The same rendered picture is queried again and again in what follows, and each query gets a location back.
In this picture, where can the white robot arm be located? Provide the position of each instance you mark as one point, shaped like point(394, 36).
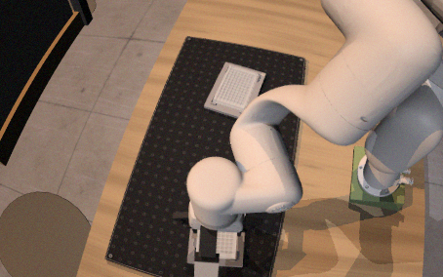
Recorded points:
point(390, 56)

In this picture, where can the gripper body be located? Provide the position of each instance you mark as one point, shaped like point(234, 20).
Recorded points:
point(237, 226)

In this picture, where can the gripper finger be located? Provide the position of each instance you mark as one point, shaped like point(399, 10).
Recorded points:
point(182, 218)
point(247, 224)

